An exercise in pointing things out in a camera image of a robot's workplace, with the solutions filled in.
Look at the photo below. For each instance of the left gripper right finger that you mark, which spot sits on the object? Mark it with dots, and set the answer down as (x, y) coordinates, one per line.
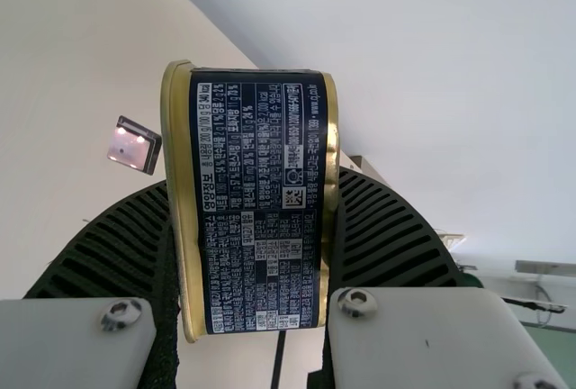
(387, 249)

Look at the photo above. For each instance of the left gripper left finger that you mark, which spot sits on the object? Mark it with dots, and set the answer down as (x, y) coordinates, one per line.
(103, 249)

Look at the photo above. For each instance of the rectangular tin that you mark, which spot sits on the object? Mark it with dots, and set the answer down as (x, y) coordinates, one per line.
(252, 191)

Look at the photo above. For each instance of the black strip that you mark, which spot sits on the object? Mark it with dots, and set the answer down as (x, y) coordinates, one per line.
(281, 362)

